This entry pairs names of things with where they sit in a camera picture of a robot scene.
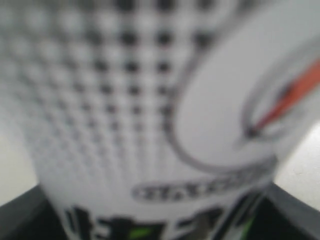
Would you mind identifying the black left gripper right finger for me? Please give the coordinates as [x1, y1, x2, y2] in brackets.
[246, 184, 320, 240]

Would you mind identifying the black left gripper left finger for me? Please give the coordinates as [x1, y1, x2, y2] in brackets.
[0, 185, 68, 240]

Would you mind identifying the clear plastic drink bottle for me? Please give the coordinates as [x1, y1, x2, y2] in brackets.
[0, 0, 320, 240]

